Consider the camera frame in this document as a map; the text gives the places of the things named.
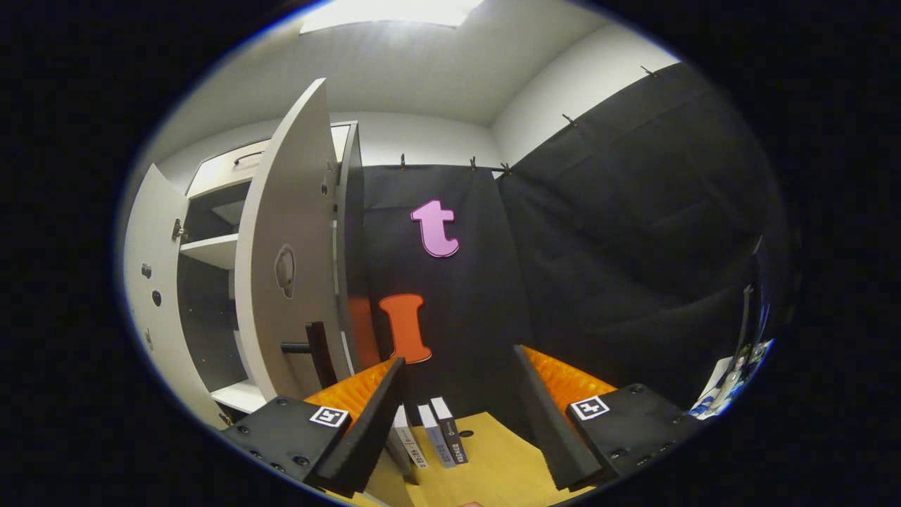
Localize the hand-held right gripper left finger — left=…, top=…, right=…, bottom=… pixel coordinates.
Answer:
left=222, top=356, right=408, bottom=499

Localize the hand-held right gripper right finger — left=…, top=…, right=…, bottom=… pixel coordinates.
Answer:
left=512, top=344, right=700, bottom=493

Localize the white book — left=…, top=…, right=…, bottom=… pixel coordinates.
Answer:
left=393, top=405, right=429, bottom=470

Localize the dark book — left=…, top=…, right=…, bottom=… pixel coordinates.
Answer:
left=430, top=396, right=470, bottom=465

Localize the white cabinet shelf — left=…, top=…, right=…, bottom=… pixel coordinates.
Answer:
left=179, top=233, right=241, bottom=270
left=209, top=380, right=269, bottom=415

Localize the white desk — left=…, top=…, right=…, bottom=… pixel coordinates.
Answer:
left=688, top=338, right=774, bottom=420

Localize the black backdrop cloth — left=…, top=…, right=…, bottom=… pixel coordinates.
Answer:
left=351, top=62, right=798, bottom=439

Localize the white cabinet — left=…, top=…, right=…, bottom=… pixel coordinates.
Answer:
left=175, top=120, right=364, bottom=418

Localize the white cabinet door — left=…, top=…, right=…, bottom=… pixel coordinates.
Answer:
left=122, top=163, right=227, bottom=431
left=234, top=77, right=354, bottom=403

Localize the white cabinet drawer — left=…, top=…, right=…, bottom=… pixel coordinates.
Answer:
left=186, top=123, right=353, bottom=199

